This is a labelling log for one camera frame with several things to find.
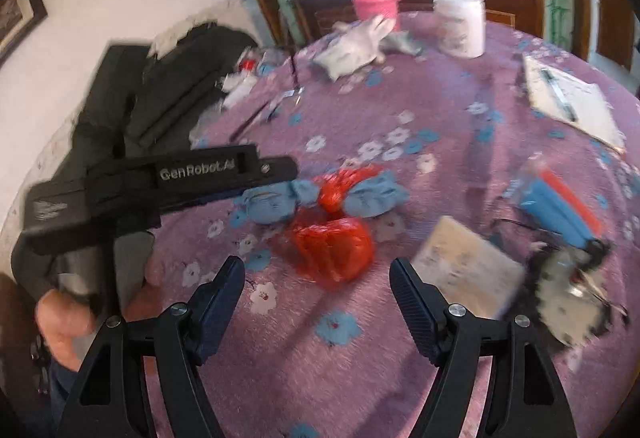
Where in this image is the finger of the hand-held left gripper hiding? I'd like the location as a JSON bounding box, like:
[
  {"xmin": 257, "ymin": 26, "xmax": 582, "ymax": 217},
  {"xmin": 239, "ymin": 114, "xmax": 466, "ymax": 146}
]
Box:
[{"xmin": 259, "ymin": 157, "xmax": 299, "ymax": 189}]

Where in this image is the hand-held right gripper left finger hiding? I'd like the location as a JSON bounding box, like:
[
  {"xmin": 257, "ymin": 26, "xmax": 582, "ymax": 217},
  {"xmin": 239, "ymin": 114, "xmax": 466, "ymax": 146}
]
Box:
[{"xmin": 57, "ymin": 255, "xmax": 247, "ymax": 438}]

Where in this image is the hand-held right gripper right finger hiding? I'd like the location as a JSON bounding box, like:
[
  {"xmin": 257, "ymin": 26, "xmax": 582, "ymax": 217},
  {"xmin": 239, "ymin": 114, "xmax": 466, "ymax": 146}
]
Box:
[{"xmin": 389, "ymin": 257, "xmax": 578, "ymax": 438}]

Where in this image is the blue cloth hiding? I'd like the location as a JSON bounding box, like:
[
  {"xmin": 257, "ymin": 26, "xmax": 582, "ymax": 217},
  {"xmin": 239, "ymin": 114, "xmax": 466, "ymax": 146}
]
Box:
[
  {"xmin": 347, "ymin": 170, "xmax": 411, "ymax": 219},
  {"xmin": 232, "ymin": 180, "xmax": 321, "ymax": 226}
]

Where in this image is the red plastic bag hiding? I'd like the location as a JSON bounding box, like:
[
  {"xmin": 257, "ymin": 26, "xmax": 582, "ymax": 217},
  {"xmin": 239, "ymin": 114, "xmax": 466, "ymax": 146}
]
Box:
[
  {"xmin": 280, "ymin": 217, "xmax": 376, "ymax": 289},
  {"xmin": 317, "ymin": 165, "xmax": 386, "ymax": 213}
]

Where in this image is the black and white packet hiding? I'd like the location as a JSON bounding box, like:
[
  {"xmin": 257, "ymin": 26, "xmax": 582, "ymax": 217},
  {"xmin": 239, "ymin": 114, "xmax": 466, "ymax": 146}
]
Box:
[{"xmin": 410, "ymin": 217, "xmax": 526, "ymax": 321}]

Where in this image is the blue orange sponge pack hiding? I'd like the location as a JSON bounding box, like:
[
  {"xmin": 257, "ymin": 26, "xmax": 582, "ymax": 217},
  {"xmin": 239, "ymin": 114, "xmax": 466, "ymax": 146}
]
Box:
[{"xmin": 502, "ymin": 153, "xmax": 608, "ymax": 249}]

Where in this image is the person's left hand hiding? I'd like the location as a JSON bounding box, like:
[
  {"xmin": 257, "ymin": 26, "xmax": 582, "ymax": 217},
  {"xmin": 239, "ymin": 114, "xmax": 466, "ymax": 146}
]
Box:
[{"xmin": 36, "ymin": 254, "xmax": 163, "ymax": 371}]

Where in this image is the dark pen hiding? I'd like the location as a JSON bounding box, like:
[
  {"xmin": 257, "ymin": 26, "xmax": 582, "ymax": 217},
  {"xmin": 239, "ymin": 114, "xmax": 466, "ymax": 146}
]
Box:
[{"xmin": 230, "ymin": 100, "xmax": 273, "ymax": 141}]

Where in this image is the small white packet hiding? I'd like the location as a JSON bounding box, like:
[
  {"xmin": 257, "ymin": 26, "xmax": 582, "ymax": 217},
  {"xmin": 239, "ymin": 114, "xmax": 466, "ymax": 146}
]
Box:
[{"xmin": 222, "ymin": 72, "xmax": 258, "ymax": 111}]

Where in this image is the thin dark stick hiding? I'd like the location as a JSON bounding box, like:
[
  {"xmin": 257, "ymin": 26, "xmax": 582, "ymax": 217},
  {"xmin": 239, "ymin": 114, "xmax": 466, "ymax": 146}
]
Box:
[{"xmin": 287, "ymin": 45, "xmax": 303, "ymax": 93}]

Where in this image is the black jacket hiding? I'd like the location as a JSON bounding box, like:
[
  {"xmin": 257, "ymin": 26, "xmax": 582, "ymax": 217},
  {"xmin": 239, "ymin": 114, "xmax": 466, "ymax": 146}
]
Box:
[{"xmin": 75, "ymin": 25, "xmax": 258, "ymax": 179}]

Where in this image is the grey cloth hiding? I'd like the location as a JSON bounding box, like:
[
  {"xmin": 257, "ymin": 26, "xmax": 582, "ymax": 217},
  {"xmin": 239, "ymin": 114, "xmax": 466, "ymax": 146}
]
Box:
[{"xmin": 380, "ymin": 30, "xmax": 426, "ymax": 58}]

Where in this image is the pink bottle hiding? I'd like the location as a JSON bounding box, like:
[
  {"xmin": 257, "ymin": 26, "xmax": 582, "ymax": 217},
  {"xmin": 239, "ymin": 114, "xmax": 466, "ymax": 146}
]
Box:
[{"xmin": 350, "ymin": 0, "xmax": 403, "ymax": 31}]

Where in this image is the black pen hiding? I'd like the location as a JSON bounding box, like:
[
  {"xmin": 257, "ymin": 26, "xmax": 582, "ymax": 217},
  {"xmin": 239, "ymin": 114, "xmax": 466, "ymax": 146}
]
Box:
[{"xmin": 540, "ymin": 68, "xmax": 578, "ymax": 123}]

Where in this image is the white notebook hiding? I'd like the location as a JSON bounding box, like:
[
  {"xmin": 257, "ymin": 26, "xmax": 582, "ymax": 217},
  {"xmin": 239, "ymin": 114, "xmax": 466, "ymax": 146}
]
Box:
[{"xmin": 522, "ymin": 52, "xmax": 626, "ymax": 153}]

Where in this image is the framed wall picture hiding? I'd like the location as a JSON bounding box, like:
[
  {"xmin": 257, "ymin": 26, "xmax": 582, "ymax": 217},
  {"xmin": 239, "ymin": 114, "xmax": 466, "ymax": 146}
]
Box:
[{"xmin": 0, "ymin": 0, "xmax": 48, "ymax": 63}]

